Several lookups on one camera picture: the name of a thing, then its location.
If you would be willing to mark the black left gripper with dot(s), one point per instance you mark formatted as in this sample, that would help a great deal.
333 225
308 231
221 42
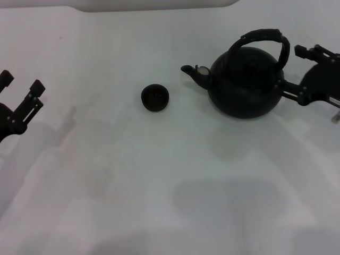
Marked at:
9 125

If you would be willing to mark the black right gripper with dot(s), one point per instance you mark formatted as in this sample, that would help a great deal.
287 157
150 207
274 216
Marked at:
322 82

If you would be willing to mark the black round teapot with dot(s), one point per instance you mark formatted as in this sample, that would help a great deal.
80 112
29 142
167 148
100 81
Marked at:
247 93

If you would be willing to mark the small dark teacup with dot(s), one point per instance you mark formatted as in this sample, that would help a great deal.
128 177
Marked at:
155 97

